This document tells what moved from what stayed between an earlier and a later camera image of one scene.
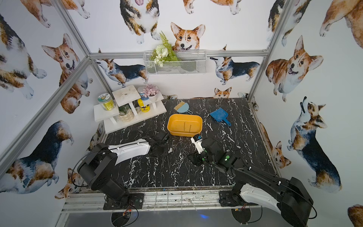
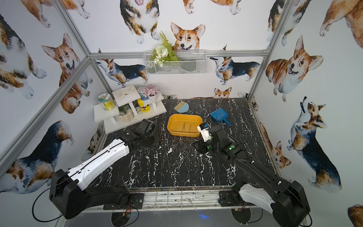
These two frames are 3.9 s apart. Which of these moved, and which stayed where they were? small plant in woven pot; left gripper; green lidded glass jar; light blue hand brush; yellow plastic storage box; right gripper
Moved: right gripper; left gripper
Stayed: small plant in woven pot; yellow plastic storage box; light blue hand brush; green lidded glass jar
